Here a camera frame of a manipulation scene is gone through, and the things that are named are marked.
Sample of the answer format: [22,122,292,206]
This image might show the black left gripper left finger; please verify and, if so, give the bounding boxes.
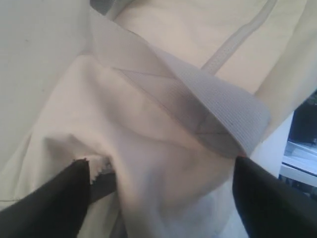
[0,160,90,238]

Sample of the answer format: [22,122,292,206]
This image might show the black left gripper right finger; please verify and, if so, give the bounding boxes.
[232,157,317,238]

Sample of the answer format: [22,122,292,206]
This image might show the white fabric backpack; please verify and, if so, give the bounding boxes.
[0,0,317,238]

